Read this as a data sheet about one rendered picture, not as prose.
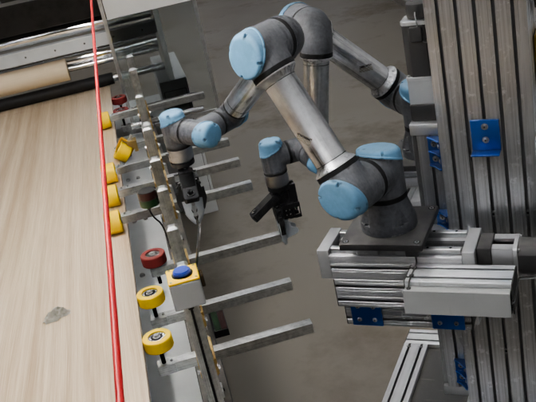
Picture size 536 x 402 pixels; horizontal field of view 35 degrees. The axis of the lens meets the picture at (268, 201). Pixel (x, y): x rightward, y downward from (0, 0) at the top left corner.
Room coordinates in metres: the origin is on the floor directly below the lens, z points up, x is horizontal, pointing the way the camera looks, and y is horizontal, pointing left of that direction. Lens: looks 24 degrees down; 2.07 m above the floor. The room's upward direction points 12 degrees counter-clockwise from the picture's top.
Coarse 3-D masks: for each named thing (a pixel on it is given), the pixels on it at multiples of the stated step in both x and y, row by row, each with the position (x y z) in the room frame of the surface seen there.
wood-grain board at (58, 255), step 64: (0, 128) 4.29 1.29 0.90; (64, 128) 4.04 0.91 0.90; (0, 192) 3.31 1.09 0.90; (64, 192) 3.15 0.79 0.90; (0, 256) 2.67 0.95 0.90; (64, 256) 2.55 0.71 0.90; (128, 256) 2.45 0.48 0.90; (0, 320) 2.21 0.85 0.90; (64, 320) 2.12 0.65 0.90; (128, 320) 2.05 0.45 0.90; (0, 384) 1.86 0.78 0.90; (64, 384) 1.79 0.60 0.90; (128, 384) 1.73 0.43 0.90
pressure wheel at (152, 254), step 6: (144, 252) 2.44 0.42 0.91; (150, 252) 2.42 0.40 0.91; (156, 252) 2.43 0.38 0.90; (162, 252) 2.41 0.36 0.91; (144, 258) 2.39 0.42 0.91; (150, 258) 2.39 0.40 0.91; (156, 258) 2.38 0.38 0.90; (162, 258) 2.39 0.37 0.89; (144, 264) 2.39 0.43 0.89; (150, 264) 2.38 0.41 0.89; (156, 264) 2.38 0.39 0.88; (162, 264) 2.39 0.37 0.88; (162, 282) 2.42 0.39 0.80
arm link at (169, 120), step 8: (168, 112) 2.34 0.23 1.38; (176, 112) 2.32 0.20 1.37; (160, 120) 2.32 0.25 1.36; (168, 120) 2.31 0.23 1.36; (176, 120) 2.31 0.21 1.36; (160, 128) 2.34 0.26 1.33; (168, 128) 2.31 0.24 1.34; (176, 128) 2.29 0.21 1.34; (168, 136) 2.31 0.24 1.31; (176, 136) 2.29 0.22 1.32; (168, 144) 2.32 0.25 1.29; (176, 144) 2.31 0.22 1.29; (184, 144) 2.32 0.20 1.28
